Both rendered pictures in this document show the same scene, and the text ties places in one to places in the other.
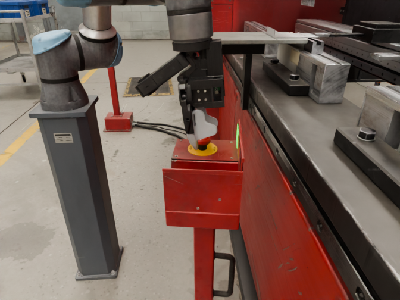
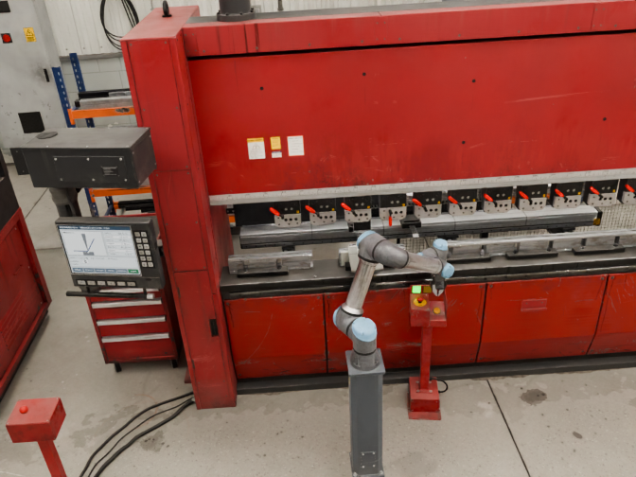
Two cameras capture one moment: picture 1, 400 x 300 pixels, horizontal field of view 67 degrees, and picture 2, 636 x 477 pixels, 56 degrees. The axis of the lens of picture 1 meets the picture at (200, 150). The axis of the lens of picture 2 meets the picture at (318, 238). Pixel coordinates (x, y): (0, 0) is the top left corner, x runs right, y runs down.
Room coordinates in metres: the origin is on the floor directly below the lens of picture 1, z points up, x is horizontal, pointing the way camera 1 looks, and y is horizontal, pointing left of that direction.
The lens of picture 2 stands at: (1.11, 2.78, 2.84)
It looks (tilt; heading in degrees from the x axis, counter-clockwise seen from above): 30 degrees down; 272
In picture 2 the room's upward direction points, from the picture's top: 3 degrees counter-clockwise
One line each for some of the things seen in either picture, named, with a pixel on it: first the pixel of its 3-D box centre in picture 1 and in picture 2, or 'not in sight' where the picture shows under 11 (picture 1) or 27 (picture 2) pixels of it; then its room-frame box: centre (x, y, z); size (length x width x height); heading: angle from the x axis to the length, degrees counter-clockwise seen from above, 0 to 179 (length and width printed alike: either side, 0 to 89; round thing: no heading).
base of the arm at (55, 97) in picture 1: (62, 89); (364, 353); (0.99, 0.46, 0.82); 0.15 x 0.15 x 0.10
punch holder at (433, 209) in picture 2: not in sight; (427, 202); (0.58, -0.32, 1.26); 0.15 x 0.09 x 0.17; 3
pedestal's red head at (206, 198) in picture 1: (205, 169); (428, 305); (0.60, -0.01, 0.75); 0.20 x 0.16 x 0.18; 176
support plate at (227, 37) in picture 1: (253, 37); (364, 257); (0.95, -0.16, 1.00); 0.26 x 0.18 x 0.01; 93
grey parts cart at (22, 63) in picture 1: (23, 50); not in sight; (3.75, 2.12, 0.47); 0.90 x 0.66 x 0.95; 4
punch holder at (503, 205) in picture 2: not in sight; (496, 197); (0.18, -0.34, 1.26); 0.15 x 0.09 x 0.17; 3
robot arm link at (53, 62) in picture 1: (57, 53); (363, 334); (0.99, 0.45, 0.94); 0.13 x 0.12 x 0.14; 123
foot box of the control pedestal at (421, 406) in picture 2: not in sight; (423, 397); (0.60, 0.02, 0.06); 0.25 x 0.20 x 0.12; 86
